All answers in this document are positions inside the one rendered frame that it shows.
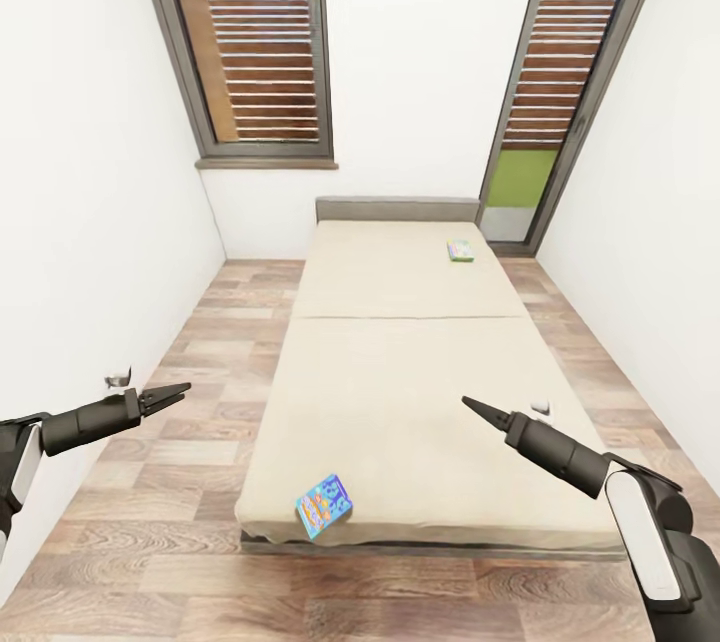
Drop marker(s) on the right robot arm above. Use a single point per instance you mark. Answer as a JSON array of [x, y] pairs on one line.
[[677, 573]]

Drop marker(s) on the board game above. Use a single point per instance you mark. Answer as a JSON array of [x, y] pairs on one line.
[[460, 250], [323, 505]]

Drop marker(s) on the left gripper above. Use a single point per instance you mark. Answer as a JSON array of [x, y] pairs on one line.
[[122, 412]]

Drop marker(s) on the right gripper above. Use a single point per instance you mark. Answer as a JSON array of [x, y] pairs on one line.
[[538, 442]]

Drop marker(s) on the door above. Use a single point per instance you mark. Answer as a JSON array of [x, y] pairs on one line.
[[566, 57]]

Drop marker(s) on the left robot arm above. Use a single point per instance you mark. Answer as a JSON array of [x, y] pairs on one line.
[[24, 440]]

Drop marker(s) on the fixed window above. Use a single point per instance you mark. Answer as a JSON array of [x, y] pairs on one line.
[[254, 76]]

